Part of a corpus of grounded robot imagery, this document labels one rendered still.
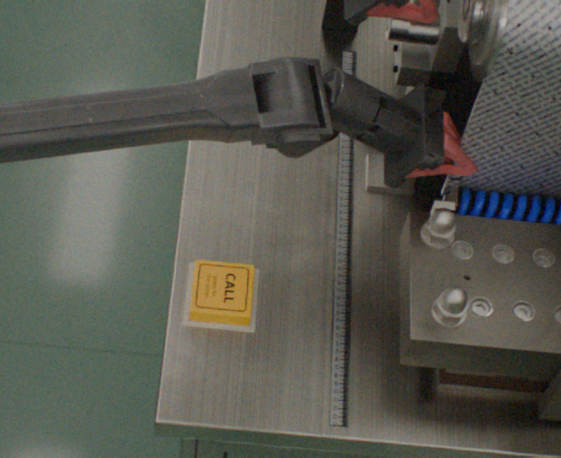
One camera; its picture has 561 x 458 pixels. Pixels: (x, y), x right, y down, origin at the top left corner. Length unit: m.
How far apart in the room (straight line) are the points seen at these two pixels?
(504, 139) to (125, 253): 1.31
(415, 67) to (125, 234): 1.29
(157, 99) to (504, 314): 0.43
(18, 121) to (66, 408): 1.24
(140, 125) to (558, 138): 0.44
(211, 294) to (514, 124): 0.39
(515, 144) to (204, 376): 0.42
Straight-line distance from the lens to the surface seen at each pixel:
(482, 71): 1.17
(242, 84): 1.12
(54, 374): 2.31
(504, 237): 1.29
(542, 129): 1.24
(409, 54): 1.28
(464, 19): 1.19
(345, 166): 1.47
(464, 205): 1.29
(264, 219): 1.41
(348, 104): 1.17
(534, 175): 1.31
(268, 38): 1.59
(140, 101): 1.11
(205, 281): 1.33
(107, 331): 2.34
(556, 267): 1.29
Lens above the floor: 2.08
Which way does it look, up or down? 57 degrees down
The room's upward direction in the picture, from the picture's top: 10 degrees clockwise
